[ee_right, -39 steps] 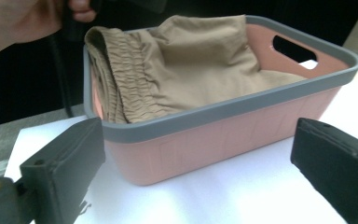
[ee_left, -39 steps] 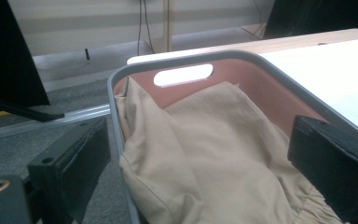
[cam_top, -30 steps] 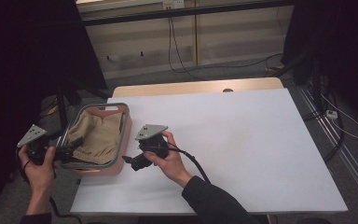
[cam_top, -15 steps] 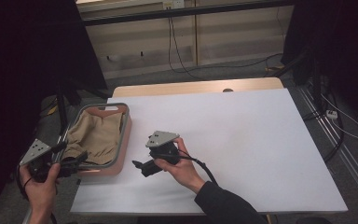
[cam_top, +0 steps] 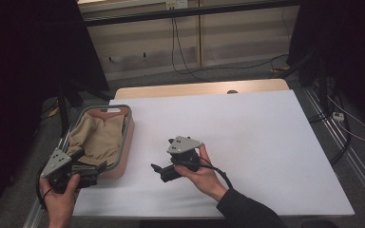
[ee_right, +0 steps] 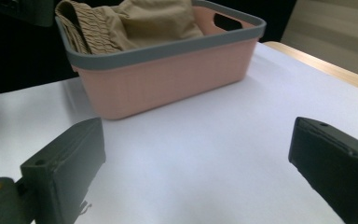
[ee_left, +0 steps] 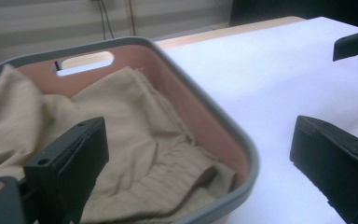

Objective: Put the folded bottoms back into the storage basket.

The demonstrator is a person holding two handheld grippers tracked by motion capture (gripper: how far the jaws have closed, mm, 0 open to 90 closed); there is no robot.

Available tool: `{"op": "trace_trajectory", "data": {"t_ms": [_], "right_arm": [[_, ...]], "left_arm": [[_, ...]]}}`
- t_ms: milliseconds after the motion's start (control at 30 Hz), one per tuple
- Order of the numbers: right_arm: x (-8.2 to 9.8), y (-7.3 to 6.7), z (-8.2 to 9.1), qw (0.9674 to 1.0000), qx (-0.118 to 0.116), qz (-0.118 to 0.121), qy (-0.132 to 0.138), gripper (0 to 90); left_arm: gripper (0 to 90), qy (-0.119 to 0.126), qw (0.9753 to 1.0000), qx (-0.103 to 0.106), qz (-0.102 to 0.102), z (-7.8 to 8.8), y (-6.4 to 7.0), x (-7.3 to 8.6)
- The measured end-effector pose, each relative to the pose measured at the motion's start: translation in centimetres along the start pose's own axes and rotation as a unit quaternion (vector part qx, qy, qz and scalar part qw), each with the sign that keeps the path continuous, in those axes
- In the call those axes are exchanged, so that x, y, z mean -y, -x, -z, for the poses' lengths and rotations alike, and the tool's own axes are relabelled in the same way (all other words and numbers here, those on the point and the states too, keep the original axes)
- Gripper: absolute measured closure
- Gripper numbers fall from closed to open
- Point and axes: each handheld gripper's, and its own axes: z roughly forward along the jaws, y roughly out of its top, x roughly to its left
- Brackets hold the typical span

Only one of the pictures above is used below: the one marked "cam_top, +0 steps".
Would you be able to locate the black curtain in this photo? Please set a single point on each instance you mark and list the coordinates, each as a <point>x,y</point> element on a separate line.
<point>355,47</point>
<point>19,79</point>

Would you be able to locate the black metal stand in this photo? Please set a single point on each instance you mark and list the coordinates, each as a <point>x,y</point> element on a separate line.
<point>63,110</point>
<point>321,79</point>

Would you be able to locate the white wall socket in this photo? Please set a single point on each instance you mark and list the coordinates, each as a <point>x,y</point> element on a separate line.
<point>177,4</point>

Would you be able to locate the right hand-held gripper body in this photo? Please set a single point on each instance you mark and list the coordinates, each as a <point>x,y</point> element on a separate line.
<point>183,145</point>

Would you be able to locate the white power strip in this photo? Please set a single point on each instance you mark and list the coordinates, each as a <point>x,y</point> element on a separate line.
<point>338,116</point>

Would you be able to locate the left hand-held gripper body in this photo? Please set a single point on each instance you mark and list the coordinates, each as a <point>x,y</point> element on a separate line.
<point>57,163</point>

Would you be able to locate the person's left hand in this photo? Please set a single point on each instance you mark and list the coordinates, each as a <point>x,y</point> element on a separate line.
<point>60,204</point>

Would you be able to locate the white table mat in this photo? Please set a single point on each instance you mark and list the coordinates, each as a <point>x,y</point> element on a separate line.
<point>250,152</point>

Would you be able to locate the person's right hand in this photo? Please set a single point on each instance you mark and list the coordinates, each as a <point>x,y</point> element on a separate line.
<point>206,180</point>

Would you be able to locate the beige panelled desk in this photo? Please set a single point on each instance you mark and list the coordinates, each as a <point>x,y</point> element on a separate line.
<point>234,41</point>

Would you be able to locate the khaki pants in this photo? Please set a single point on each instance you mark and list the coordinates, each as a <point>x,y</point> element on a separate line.
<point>98,139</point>

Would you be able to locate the light wooden table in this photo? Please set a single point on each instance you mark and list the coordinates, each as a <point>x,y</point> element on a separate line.
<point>187,88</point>

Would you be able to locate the pink storage box grey rim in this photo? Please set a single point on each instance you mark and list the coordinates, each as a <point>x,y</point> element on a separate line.
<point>125,152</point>

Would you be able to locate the dark round table grommet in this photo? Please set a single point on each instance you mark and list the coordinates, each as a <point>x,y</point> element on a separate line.
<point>232,91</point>

